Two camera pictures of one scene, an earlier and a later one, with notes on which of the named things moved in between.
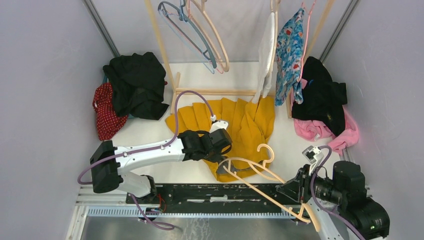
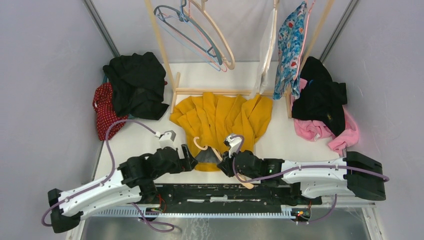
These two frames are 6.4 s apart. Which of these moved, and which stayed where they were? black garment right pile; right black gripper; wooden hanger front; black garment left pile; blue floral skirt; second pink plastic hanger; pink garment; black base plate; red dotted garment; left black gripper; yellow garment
Moved: yellow garment; blue floral skirt; wooden hanger front; left black gripper; right black gripper
Stayed: red dotted garment; black garment right pile; black base plate; pink garment; second pink plastic hanger; black garment left pile
